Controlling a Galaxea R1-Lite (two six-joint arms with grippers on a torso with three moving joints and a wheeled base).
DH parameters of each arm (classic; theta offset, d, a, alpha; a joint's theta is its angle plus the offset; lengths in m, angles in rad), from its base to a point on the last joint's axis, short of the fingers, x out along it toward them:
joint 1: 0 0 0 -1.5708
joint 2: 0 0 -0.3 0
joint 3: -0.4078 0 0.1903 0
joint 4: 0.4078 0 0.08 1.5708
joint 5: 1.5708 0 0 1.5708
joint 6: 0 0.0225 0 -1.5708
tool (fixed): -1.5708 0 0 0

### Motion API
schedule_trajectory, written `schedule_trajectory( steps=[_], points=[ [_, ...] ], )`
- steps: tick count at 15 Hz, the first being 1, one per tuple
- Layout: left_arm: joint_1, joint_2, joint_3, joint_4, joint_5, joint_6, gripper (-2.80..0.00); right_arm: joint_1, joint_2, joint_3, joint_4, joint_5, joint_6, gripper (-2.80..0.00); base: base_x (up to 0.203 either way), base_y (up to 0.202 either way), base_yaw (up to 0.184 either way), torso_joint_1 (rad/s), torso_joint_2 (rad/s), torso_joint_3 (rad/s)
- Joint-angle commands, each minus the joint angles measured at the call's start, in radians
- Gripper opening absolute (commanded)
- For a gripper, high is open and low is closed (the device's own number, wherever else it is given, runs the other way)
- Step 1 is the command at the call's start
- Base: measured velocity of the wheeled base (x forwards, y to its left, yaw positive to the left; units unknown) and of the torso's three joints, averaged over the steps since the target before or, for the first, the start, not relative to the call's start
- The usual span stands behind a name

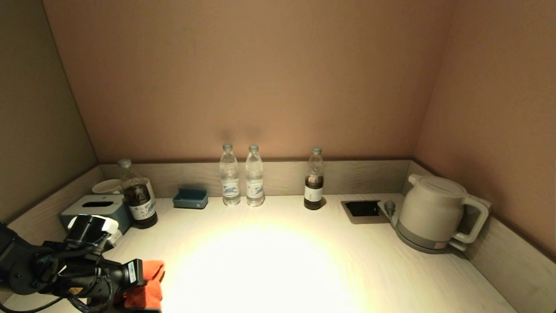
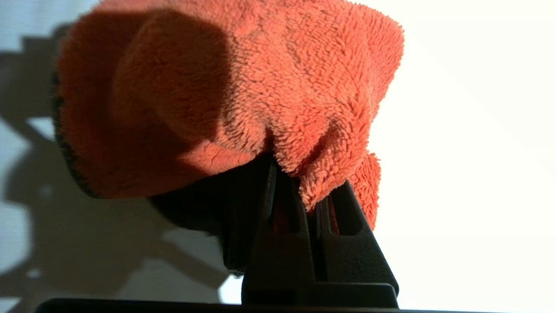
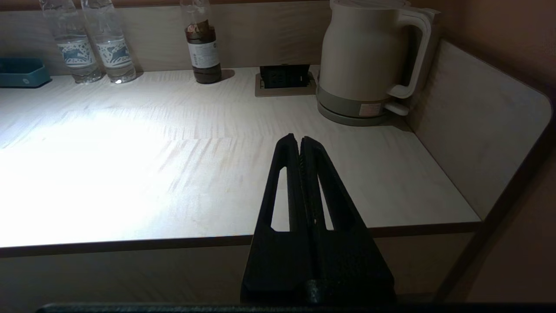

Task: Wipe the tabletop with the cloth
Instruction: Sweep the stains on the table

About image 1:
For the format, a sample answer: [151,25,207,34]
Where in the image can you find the clear water bottle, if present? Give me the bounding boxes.
[219,143,241,206]
[245,144,265,207]

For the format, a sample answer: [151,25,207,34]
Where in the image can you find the blue tissue box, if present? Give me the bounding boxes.
[60,194,133,238]

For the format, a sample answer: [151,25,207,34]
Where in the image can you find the grey kettle base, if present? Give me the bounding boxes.
[393,220,457,254]

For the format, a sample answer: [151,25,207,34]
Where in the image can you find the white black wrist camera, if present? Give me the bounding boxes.
[65,214,120,253]

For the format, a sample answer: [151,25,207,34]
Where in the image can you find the white electric kettle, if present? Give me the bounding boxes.
[397,174,491,250]

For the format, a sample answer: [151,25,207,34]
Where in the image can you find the small blue tray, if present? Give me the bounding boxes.
[172,187,209,210]

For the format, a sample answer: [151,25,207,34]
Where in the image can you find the orange microfibre cloth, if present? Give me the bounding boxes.
[114,260,166,311]

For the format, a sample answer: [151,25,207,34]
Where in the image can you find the small dark drink bottle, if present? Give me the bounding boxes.
[304,147,324,210]

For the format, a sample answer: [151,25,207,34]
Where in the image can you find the white ceramic cup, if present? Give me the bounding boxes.
[92,179,122,195]

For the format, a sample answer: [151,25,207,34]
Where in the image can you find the large dark drink bottle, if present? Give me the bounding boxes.
[117,158,158,229]

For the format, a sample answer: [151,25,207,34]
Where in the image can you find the recessed black socket box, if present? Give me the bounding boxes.
[341,200,390,224]

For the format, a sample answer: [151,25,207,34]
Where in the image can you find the short black cable loop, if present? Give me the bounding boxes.
[0,278,114,313]

